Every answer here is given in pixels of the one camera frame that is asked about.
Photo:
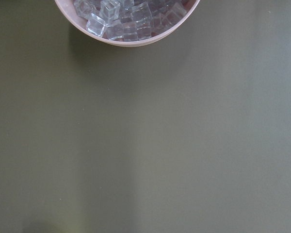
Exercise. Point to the clear ice cubes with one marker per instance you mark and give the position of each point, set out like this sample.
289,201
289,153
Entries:
130,20

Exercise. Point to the pink bowl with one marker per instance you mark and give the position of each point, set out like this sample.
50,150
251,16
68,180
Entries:
67,9

